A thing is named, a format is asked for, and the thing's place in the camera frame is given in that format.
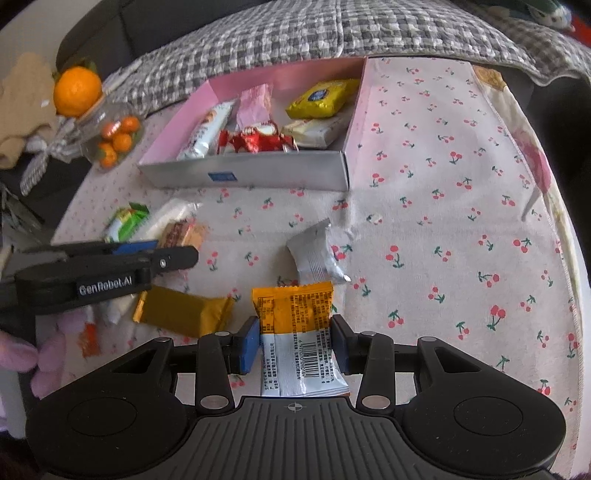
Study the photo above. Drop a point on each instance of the white blue snack packet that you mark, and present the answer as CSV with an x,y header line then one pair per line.
x,y
117,309

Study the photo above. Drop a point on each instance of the small white paper scrap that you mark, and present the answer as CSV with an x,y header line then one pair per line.
x,y
375,218

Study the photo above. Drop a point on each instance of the silver white snack packet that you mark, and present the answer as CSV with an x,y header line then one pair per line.
x,y
314,131

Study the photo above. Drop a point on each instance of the dark grey sofa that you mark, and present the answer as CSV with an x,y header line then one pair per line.
x,y
92,41

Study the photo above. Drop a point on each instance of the orange shaped jar lid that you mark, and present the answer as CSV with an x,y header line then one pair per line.
x,y
76,92

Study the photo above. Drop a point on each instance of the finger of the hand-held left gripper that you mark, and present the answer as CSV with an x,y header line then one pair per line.
x,y
178,261
134,248

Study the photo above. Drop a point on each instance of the yellow snack packet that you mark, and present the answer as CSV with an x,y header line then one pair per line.
x,y
318,99

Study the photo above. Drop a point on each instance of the beige cloth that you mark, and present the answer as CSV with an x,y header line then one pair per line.
x,y
23,101

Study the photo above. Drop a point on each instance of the red snack packet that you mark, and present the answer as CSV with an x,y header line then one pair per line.
x,y
256,138

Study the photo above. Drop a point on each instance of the green snack packet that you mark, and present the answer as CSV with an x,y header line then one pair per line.
x,y
127,221

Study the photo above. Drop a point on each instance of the long white cookie packet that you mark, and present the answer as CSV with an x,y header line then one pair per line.
x,y
205,131

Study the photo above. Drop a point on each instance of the floral tablecloth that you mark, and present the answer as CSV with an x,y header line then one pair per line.
x,y
531,157

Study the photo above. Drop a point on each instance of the small plush doll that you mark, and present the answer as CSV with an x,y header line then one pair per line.
x,y
556,16

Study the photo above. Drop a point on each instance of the grey checked ribbon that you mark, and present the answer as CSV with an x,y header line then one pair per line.
x,y
46,157

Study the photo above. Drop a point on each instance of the plain silver snack packet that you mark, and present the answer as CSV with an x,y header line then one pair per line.
x,y
314,254

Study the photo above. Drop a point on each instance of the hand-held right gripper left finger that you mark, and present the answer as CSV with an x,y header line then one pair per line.
x,y
247,346

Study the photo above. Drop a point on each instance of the pink snack packet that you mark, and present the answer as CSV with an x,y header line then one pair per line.
x,y
254,104

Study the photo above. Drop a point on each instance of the pink cardboard box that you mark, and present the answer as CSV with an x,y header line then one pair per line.
x,y
277,173

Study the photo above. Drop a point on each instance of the orange white barcode packet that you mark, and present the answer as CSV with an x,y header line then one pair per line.
x,y
295,318

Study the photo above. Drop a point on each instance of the brown biscuit packet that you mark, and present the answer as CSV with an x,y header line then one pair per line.
x,y
182,234

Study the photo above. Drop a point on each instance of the pile of small oranges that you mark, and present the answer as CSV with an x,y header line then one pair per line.
x,y
120,141

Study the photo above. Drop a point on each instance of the small orange cookie packet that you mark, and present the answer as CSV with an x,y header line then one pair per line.
x,y
90,339

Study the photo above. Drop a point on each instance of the glass jar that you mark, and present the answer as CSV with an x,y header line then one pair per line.
x,y
92,134

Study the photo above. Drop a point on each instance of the person's left hand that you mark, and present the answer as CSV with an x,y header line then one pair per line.
x,y
51,355

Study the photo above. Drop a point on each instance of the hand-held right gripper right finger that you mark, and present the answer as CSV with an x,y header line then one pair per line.
x,y
344,346

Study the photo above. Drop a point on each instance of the golden snack packet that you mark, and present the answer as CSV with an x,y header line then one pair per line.
x,y
184,311

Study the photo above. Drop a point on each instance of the grey checked blanket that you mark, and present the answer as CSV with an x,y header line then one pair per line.
x,y
277,32

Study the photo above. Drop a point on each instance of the cherry print tablecloth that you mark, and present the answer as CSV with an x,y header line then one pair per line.
x,y
438,230

